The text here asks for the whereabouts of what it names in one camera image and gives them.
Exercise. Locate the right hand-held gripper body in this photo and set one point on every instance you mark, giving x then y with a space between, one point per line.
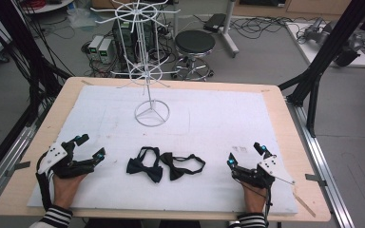
255 175

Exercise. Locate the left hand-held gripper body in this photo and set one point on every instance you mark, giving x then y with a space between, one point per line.
60 158

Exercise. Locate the black bow tie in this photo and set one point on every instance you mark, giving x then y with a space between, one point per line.
175 172
145 169

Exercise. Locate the person's right hand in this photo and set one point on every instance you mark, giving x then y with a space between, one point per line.
254 198

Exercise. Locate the person's left hand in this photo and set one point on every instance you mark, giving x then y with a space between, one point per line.
65 190

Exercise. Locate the white foam mat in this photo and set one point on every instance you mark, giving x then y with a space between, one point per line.
218 126

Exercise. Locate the metal table clamp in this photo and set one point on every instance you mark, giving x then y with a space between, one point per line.
18 167
315 179

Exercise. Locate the thin wooden stick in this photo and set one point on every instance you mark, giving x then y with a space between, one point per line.
304 204

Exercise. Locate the person's dark lap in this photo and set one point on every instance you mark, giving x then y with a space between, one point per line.
139 224

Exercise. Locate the grey bench power supply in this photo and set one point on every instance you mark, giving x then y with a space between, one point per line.
105 50
95 46

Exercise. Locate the white floor platform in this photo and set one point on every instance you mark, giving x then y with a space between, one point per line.
310 53

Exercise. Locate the black computer tower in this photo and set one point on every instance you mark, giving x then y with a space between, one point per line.
128 41

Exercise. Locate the white metal stand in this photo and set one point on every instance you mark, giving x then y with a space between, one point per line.
228 28

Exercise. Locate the black round stool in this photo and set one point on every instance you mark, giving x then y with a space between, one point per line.
195 41

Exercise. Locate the white round table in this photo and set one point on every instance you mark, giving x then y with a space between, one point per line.
53 7

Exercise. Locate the flat black box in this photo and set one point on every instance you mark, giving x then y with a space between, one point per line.
215 22

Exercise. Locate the aluminium rail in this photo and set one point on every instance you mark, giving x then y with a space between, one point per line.
15 145
323 164

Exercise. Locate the black metal frame post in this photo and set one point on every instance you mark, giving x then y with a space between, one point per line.
336 41

